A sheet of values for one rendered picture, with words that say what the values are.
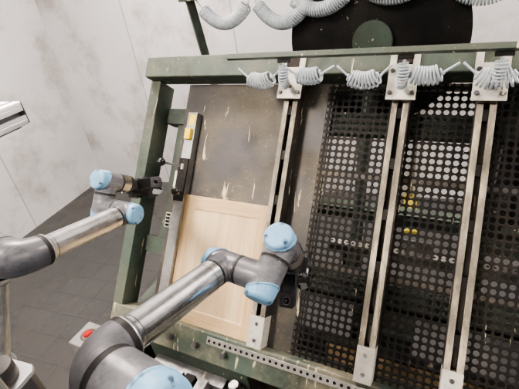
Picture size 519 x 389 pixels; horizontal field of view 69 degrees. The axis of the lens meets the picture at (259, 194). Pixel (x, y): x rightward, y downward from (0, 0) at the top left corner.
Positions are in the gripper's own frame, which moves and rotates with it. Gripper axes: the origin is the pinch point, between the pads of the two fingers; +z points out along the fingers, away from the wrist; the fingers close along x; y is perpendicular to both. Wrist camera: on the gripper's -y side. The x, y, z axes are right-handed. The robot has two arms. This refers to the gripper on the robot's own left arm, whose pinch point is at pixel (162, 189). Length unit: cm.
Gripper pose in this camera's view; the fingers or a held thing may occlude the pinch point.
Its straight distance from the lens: 173.4
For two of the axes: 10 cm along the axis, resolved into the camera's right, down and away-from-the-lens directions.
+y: -9.0, 2.3, 3.8
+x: 1.6, 9.7, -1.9
